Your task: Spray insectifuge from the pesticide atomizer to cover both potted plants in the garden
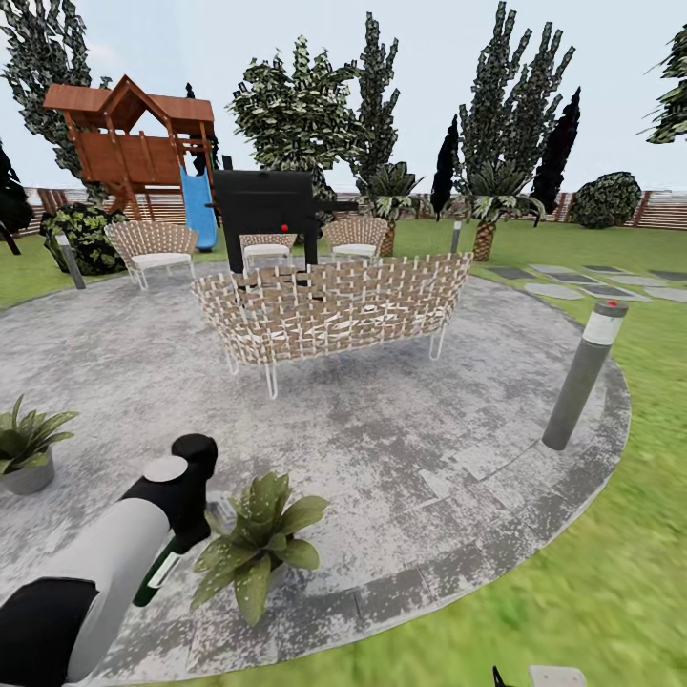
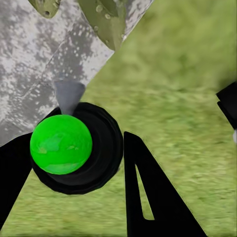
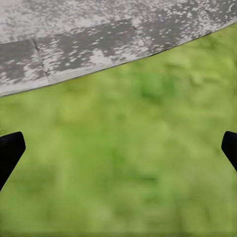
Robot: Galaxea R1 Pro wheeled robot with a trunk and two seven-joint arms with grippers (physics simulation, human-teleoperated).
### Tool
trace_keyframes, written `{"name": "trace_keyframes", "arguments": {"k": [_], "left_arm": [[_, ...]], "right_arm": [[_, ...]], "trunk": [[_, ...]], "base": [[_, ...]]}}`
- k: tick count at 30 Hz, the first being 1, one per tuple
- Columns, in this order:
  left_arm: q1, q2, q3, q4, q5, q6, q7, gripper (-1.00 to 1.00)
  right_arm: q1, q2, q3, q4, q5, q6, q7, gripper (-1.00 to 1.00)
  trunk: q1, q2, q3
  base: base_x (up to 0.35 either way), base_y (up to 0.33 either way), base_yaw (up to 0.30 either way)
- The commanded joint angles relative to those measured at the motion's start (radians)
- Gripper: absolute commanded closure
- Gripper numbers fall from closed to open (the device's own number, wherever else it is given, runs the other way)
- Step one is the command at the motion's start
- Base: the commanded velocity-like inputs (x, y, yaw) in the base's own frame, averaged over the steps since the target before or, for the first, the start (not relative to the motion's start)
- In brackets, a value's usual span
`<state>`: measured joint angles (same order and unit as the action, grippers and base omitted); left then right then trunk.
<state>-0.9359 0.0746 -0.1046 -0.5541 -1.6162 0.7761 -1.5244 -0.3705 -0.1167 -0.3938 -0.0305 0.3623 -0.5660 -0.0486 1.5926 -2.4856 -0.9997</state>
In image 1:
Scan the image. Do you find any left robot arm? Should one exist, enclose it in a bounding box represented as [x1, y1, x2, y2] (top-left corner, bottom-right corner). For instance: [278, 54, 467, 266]
[0, 434, 238, 687]

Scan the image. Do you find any insectifuge atomizer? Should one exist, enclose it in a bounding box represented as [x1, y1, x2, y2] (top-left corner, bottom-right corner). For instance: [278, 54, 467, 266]
[133, 537, 185, 608]

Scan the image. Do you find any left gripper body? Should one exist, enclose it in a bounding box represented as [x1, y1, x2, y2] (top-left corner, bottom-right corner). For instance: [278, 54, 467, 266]
[173, 496, 212, 552]

